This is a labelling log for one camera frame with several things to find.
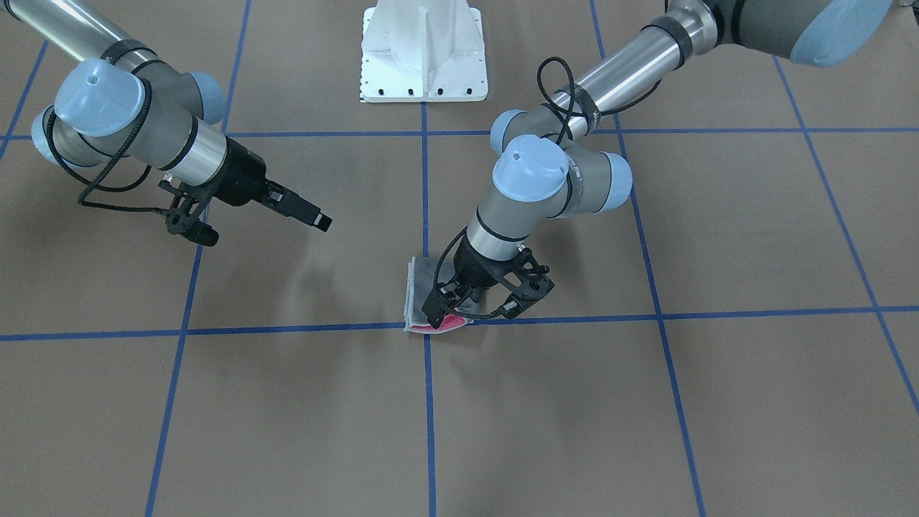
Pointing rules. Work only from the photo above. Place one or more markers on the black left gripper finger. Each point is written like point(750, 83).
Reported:
point(439, 309)

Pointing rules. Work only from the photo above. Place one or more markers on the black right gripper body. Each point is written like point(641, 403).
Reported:
point(243, 174)

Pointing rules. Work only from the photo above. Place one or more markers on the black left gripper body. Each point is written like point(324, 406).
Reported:
point(474, 267)

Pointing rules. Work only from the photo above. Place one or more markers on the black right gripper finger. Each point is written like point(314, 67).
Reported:
point(286, 202)

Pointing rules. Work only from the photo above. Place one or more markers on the pink towel with grey back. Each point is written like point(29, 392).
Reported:
point(419, 287)

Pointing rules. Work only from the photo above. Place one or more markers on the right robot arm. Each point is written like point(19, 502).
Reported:
point(122, 100)

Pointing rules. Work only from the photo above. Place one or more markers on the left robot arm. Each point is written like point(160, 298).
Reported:
point(543, 173)

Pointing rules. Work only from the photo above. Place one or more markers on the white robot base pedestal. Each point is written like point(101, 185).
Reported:
point(423, 51)

